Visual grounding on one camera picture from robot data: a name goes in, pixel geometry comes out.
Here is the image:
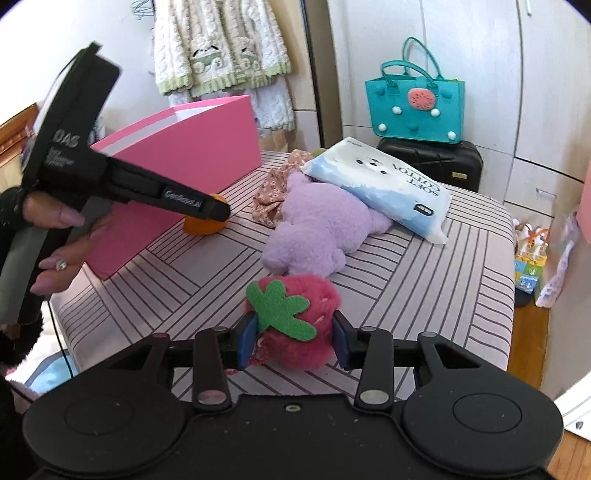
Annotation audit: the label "black cable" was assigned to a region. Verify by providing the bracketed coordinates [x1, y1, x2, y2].
[45, 295, 75, 374]

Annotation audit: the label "white fleece pajama pants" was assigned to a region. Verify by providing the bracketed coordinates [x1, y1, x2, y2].
[252, 76, 296, 138]

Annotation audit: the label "striped pink tablecloth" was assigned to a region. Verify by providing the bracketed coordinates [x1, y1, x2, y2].
[48, 148, 517, 402]

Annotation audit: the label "hanging knitted cardigan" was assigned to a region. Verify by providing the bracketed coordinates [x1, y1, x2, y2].
[152, 0, 294, 100]

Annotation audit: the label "pink cardboard box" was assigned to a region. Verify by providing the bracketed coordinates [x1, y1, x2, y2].
[88, 95, 262, 281]

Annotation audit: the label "floral pink cloth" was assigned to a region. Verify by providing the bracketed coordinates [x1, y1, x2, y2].
[252, 150, 315, 227]

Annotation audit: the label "purple plush toy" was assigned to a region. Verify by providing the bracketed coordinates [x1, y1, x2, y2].
[262, 170, 393, 278]

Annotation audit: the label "colourful cartoon gift bag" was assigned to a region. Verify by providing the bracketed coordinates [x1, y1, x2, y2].
[513, 222, 550, 294]

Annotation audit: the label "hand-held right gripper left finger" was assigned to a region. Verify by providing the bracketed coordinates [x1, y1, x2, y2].
[99, 311, 259, 414]

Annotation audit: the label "white printed plastic bag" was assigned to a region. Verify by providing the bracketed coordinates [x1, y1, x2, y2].
[536, 212, 580, 308]

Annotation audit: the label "orange makeup sponge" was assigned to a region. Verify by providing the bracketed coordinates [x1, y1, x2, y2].
[183, 194, 228, 236]

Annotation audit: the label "wooden board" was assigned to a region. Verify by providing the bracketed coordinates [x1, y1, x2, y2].
[0, 104, 40, 155]

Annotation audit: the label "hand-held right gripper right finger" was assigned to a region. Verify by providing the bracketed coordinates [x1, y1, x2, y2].
[331, 310, 492, 411]

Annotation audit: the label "teal felt tote bag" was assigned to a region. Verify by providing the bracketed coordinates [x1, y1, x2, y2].
[365, 37, 466, 143]

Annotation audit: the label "white door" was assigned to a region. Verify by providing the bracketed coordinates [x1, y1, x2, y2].
[551, 369, 591, 439]

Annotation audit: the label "person's left hand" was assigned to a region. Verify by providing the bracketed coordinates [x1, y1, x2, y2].
[21, 191, 118, 296]

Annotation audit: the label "light blue cotton tissue pack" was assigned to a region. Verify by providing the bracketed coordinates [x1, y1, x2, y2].
[300, 137, 452, 245]

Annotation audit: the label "pink paper bag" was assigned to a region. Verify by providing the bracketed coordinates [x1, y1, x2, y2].
[579, 161, 591, 222]

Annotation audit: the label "light grey wardrobe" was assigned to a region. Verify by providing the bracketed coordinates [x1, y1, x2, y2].
[325, 0, 591, 217]

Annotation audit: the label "red strawberry plush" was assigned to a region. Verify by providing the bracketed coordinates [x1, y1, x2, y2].
[244, 273, 343, 370]

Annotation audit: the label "black hard suitcase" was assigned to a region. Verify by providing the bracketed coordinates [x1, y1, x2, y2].
[376, 137, 484, 193]

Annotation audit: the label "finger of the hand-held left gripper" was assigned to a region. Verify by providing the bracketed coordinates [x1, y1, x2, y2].
[106, 154, 232, 223]

